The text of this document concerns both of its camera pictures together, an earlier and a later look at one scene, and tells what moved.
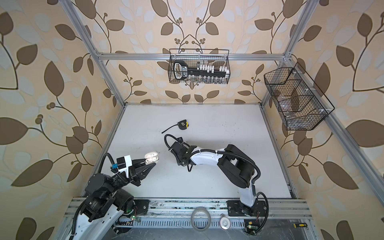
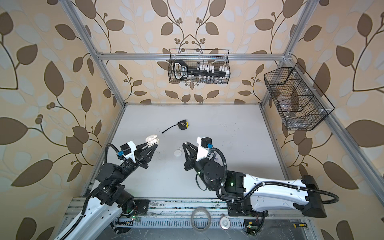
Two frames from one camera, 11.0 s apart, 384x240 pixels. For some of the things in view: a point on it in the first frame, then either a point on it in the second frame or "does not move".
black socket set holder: (181, 70) does not move
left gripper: (135, 174) to (139, 159)
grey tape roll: (200, 208) does not move
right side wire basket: (302, 104) does not move
